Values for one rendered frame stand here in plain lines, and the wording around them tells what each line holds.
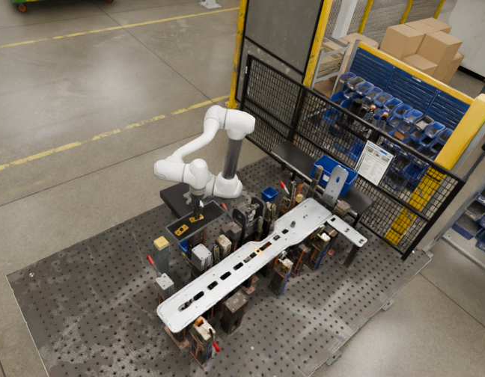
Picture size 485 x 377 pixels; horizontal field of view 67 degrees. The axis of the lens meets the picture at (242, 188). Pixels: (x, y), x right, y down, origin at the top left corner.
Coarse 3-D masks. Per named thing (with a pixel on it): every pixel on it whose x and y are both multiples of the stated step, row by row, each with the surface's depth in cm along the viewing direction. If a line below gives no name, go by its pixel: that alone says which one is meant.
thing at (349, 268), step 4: (360, 240) 249; (352, 248) 253; (356, 248) 249; (360, 248) 250; (352, 252) 255; (356, 252) 252; (348, 256) 259; (352, 256) 256; (340, 260) 270; (344, 260) 270; (348, 260) 261; (352, 260) 260; (344, 264) 266; (348, 264) 263; (348, 268) 266; (352, 268) 266
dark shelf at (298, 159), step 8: (280, 144) 306; (288, 144) 308; (272, 152) 300; (280, 152) 299; (288, 152) 300; (296, 152) 302; (304, 152) 303; (288, 160) 293; (296, 160) 294; (304, 160) 295; (312, 160) 297; (296, 168) 288; (304, 168) 288; (304, 176) 285; (320, 184) 278; (352, 192) 275; (360, 192) 277; (344, 200) 268; (352, 200) 269; (360, 200) 270; (368, 200) 271; (352, 208) 264; (360, 208) 265; (368, 208) 268
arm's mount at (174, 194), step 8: (176, 184) 295; (184, 184) 297; (160, 192) 287; (168, 192) 288; (176, 192) 289; (184, 192) 290; (168, 200) 282; (176, 200) 283; (184, 200) 284; (216, 200) 290; (176, 208) 278; (184, 208) 279; (192, 208) 280
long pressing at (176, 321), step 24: (288, 216) 254; (312, 216) 257; (264, 240) 237; (288, 240) 239; (216, 264) 219; (264, 264) 224; (192, 288) 207; (216, 288) 209; (168, 312) 195; (192, 312) 197
